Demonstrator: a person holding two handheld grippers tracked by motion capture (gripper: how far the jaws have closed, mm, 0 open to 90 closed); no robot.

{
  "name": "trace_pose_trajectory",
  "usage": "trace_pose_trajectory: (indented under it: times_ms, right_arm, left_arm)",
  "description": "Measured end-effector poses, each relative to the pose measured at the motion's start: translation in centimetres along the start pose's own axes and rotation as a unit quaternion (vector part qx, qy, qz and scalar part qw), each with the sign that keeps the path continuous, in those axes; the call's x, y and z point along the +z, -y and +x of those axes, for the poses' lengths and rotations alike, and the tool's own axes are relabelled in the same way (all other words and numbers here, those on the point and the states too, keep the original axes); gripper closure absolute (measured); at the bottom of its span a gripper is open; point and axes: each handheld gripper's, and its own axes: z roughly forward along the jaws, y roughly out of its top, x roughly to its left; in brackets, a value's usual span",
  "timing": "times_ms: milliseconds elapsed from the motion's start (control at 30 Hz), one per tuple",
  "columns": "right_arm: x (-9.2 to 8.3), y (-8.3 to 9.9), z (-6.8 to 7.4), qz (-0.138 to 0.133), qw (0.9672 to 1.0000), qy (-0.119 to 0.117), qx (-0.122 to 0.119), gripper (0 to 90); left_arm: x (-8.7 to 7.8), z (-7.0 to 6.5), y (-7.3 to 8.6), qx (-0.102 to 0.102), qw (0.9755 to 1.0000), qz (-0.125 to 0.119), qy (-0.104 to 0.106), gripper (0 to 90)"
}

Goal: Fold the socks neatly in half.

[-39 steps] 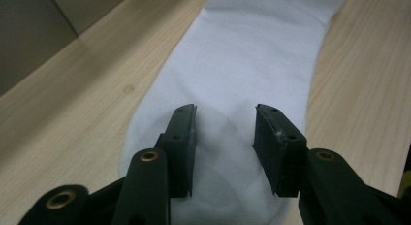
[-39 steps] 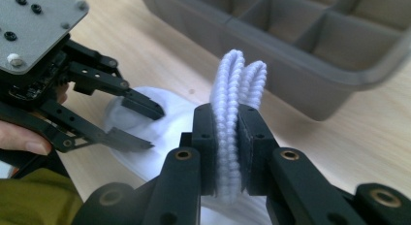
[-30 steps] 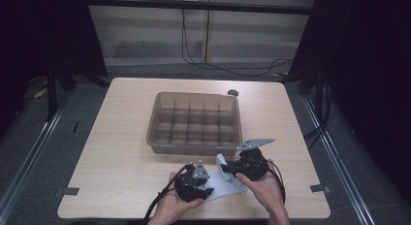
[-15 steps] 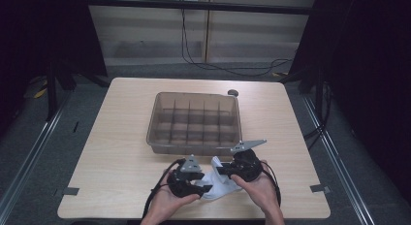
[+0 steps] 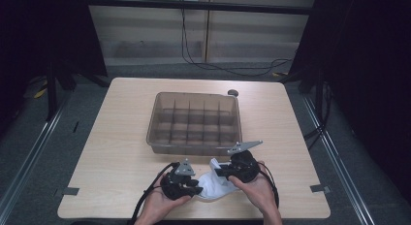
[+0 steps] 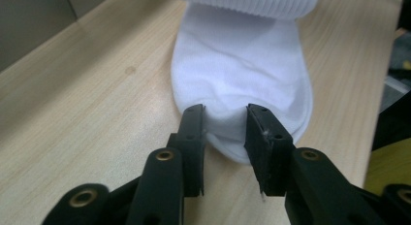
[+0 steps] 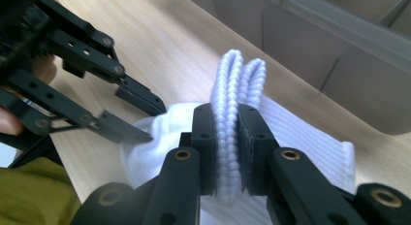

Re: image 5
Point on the black curtain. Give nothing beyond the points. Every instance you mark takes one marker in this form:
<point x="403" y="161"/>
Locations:
<point x="371" y="73"/>
<point x="38" y="31"/>

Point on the grey tape piece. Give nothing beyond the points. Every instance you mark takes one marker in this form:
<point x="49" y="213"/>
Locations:
<point x="319" y="188"/>
<point x="70" y="191"/>

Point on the black metal stand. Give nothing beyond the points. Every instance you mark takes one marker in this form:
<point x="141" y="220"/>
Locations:
<point x="51" y="95"/>
<point x="319" y="99"/>

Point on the brown divided storage box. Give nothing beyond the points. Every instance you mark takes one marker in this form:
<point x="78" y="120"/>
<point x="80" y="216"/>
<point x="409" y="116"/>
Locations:
<point x="194" y="124"/>

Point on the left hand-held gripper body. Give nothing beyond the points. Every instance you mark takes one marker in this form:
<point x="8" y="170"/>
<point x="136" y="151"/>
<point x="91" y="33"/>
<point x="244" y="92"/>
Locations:
<point x="184" y="168"/>

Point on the person's left hand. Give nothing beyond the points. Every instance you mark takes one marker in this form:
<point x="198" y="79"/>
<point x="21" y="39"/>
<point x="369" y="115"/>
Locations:
<point x="160" y="205"/>

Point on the person's right hand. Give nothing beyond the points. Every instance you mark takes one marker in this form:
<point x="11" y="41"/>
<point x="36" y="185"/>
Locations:
<point x="260" y="196"/>

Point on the metal floor rail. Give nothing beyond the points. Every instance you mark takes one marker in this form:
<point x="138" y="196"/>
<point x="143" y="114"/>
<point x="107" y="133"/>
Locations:
<point x="336" y="160"/>
<point x="32" y="155"/>

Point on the small dark round knob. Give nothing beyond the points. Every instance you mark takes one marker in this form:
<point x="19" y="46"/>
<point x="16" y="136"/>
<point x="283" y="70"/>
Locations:
<point x="232" y="92"/>

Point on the yellow floor object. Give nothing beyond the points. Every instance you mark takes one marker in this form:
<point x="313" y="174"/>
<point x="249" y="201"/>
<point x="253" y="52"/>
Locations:
<point x="40" y="93"/>

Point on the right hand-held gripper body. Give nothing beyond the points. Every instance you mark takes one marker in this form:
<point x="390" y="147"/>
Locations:
<point x="245" y="167"/>

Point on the black horizontal bar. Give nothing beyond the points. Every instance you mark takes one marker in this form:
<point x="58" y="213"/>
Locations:
<point x="194" y="6"/>

